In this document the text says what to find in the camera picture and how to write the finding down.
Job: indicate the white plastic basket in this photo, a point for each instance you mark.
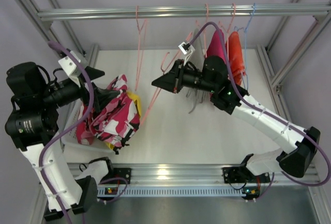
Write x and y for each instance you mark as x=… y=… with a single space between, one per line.
x=70 y=138

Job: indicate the orange trousers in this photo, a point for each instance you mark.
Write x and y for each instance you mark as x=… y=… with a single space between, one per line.
x=235 y=56

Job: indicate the pink wire hanger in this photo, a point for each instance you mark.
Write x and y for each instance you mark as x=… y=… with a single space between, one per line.
x=141 y=42

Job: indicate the right aluminium frame post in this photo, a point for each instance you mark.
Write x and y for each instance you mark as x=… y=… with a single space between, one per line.
x=296 y=67

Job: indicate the pink patterned trousers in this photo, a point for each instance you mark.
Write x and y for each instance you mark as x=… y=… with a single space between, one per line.
x=93 y=126

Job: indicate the slotted cable duct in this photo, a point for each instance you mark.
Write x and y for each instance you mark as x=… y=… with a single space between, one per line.
x=173 y=191

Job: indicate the grey trousers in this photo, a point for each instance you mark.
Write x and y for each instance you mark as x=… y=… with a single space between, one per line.
x=196 y=96

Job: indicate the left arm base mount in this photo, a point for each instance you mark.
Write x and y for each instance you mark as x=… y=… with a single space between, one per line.
x=117 y=175

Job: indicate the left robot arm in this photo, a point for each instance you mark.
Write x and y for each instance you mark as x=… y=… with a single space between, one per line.
x=32 y=126

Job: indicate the yellow trousers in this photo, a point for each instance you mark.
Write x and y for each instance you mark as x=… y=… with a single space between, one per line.
x=123 y=122

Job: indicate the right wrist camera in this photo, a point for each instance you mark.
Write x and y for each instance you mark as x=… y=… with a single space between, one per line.
x=187 y=49

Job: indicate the left aluminium frame post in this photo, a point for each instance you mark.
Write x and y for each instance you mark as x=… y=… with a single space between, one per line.
x=31 y=10

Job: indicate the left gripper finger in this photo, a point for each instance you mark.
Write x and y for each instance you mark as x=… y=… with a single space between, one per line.
x=102 y=97
x=94 y=73

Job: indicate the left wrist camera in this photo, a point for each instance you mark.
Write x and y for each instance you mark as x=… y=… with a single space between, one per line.
x=70 y=68

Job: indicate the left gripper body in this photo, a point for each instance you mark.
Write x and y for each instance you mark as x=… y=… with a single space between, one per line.
x=86 y=88

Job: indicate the magenta trousers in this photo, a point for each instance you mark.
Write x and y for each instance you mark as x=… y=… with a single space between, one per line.
x=215 y=47

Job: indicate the blue wire hanger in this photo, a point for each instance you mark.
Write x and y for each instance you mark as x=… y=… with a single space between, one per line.
x=244 y=75

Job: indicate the aluminium hanging rail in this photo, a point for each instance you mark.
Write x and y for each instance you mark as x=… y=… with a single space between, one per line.
x=265 y=10

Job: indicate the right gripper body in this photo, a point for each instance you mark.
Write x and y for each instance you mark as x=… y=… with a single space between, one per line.
x=178 y=76

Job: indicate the aluminium front rail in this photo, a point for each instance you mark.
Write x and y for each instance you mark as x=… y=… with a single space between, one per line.
x=190 y=175

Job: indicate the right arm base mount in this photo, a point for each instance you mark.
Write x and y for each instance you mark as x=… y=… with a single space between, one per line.
x=234 y=175

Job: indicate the aluminium frame post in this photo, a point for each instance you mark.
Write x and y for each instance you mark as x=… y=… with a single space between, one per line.
x=296 y=67
x=31 y=10

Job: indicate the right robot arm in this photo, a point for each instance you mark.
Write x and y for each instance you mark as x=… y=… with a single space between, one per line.
x=296 y=149

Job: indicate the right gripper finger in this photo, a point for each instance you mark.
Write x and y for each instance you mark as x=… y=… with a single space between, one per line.
x=170 y=87
x=170 y=76

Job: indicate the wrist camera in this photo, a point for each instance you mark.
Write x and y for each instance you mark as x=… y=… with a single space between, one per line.
x=70 y=68
x=187 y=49

